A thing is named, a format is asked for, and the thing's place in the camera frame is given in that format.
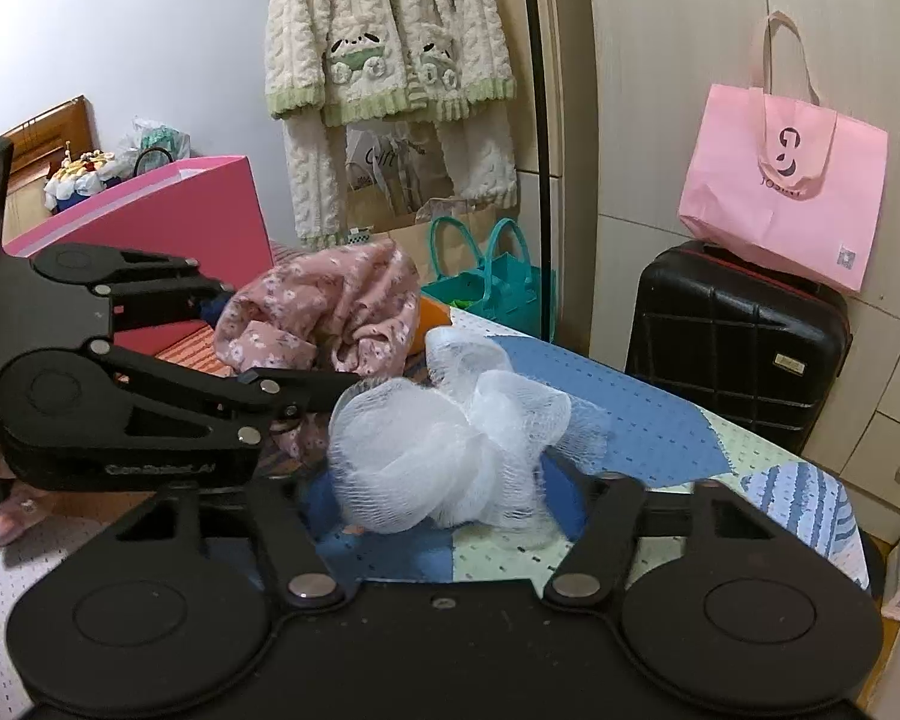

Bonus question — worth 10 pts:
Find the beige wardrobe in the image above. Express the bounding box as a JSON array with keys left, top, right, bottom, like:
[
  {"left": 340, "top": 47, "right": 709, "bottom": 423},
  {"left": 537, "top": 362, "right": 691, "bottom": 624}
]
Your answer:
[{"left": 521, "top": 0, "right": 900, "bottom": 542}]

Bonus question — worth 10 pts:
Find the person's left hand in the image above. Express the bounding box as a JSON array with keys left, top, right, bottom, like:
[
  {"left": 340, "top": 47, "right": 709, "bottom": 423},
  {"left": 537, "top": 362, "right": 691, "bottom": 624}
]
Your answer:
[{"left": 0, "top": 441, "right": 50, "bottom": 547}]

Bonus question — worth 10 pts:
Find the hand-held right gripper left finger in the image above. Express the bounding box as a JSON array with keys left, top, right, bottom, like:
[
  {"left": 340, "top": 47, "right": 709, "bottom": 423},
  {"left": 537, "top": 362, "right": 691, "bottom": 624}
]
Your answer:
[{"left": 114, "top": 481, "right": 347, "bottom": 610}]

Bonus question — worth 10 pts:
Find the orange object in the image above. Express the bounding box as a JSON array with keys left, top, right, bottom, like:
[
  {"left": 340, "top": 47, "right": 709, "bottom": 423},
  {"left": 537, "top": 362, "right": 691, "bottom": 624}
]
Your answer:
[{"left": 411, "top": 295, "right": 452, "bottom": 355}]

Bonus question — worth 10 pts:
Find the pink storage box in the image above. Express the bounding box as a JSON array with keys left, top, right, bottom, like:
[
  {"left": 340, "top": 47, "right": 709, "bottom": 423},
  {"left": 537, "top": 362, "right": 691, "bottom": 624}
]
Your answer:
[{"left": 4, "top": 155, "right": 275, "bottom": 361}]

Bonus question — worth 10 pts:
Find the orange striped bed sheet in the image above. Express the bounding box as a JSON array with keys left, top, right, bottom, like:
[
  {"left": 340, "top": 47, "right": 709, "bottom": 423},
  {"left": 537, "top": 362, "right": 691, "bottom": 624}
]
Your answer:
[{"left": 154, "top": 321, "right": 235, "bottom": 377}]

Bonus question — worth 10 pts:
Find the cream and green knit cardigan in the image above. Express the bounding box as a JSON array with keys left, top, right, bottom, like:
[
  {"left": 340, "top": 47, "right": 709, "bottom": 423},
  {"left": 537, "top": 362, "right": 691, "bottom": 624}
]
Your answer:
[{"left": 264, "top": 0, "right": 519, "bottom": 128}]

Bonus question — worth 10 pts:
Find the pink floral cloth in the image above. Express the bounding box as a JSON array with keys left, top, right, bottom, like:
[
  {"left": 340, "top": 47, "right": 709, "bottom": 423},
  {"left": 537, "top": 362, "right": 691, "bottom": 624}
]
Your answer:
[{"left": 214, "top": 240, "right": 425, "bottom": 460}]

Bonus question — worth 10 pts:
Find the black suitcase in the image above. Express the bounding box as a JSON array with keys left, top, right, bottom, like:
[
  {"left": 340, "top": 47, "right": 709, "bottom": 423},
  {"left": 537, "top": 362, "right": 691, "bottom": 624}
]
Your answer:
[{"left": 625, "top": 240, "right": 853, "bottom": 455}]

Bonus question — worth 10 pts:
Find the white plastic bag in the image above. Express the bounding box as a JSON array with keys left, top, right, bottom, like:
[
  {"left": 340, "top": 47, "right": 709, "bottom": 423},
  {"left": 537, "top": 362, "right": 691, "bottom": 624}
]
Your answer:
[{"left": 122, "top": 116, "right": 193, "bottom": 179}]

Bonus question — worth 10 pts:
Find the pink tote bag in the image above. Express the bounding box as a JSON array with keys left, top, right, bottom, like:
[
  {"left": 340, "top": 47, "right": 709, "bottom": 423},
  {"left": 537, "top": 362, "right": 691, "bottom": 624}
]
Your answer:
[{"left": 678, "top": 11, "right": 890, "bottom": 295}]

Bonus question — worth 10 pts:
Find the wooden headboard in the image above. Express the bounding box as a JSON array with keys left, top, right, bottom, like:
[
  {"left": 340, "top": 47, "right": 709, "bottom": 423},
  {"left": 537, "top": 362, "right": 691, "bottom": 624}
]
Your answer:
[{"left": 2, "top": 95, "right": 95, "bottom": 220}]

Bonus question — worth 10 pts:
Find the flower bouquet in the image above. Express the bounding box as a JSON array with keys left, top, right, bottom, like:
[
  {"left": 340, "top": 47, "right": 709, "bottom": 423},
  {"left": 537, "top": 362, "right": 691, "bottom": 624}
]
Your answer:
[{"left": 43, "top": 150, "right": 125, "bottom": 214}]

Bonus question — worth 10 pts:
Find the patchwork blanket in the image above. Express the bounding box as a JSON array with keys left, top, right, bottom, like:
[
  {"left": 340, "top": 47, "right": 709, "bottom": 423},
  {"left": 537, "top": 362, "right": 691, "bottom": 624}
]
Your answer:
[{"left": 0, "top": 307, "right": 872, "bottom": 720}]

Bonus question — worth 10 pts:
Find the teal handbag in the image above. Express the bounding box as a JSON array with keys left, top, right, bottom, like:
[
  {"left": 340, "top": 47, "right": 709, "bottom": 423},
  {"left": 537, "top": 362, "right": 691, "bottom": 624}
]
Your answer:
[{"left": 420, "top": 217, "right": 557, "bottom": 332}]

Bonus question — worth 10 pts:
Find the cream cable knit garment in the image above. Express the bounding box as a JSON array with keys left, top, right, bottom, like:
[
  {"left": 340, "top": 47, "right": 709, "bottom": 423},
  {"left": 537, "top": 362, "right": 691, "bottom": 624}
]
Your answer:
[{"left": 280, "top": 100, "right": 521, "bottom": 249}]

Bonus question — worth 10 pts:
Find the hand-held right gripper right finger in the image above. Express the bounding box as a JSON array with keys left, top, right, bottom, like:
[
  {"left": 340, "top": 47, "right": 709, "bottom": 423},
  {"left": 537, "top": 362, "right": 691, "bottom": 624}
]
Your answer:
[{"left": 542, "top": 459, "right": 785, "bottom": 606}]

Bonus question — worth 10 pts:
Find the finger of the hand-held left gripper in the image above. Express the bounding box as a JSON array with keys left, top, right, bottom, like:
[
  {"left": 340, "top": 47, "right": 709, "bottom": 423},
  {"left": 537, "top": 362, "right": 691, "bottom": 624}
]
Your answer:
[
  {"left": 92, "top": 247, "right": 238, "bottom": 332},
  {"left": 82, "top": 341, "right": 363, "bottom": 446}
]

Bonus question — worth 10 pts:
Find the white mesh bath sponge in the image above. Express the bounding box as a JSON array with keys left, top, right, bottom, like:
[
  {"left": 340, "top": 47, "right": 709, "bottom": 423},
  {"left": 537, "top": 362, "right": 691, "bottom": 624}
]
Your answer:
[{"left": 328, "top": 326, "right": 608, "bottom": 538}]

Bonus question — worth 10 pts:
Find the brown paper bag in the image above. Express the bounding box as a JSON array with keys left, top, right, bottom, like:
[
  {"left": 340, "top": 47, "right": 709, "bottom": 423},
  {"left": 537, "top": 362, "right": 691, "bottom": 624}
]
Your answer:
[{"left": 345, "top": 191, "right": 500, "bottom": 287}]

